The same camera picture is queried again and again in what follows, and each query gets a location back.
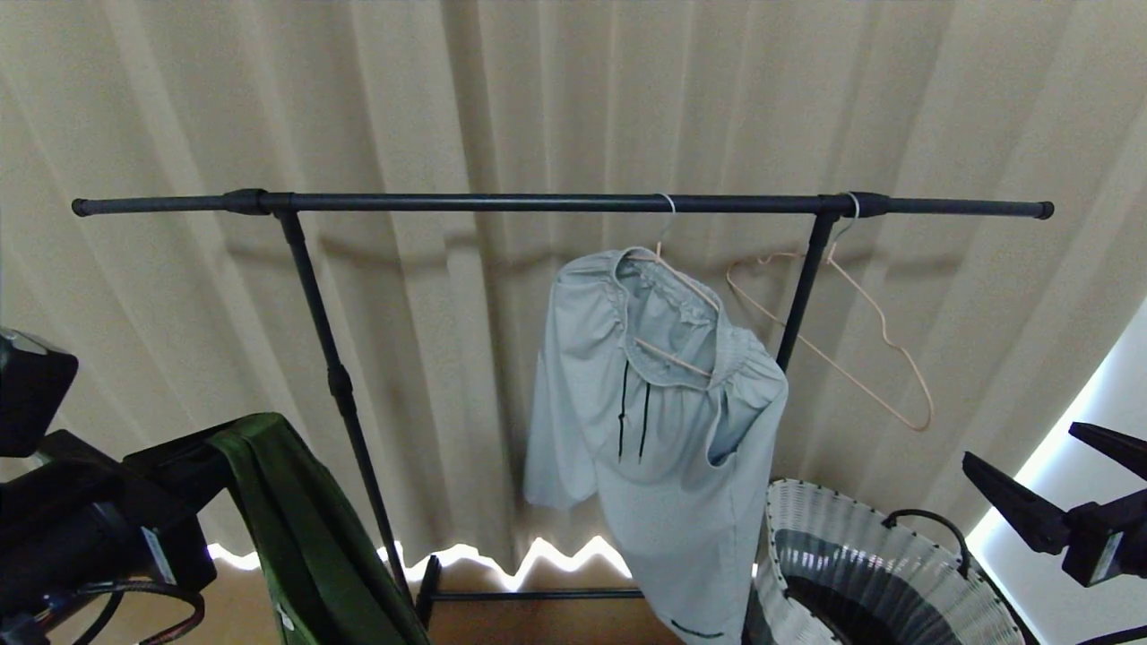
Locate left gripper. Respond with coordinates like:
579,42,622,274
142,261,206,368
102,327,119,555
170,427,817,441
0,457,218,617

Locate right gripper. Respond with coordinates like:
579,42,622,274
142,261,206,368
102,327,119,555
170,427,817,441
962,423,1147,589

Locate pink clothes hanger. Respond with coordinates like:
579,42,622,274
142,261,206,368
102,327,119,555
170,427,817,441
725,215,935,433
625,193,723,380

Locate green garment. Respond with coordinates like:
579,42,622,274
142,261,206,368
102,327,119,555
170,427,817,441
208,412,432,645

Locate pale grey shorts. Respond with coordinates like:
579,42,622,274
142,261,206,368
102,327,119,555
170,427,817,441
523,247,790,645

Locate white laundry basket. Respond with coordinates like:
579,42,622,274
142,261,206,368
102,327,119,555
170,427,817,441
744,479,1028,645

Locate black clothes rack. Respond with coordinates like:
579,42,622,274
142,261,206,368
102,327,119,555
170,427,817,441
72,188,1056,645

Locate beige curtain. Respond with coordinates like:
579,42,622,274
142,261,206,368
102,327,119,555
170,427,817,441
0,0,1147,592

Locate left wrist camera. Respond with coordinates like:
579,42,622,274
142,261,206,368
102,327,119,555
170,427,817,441
0,327,80,459

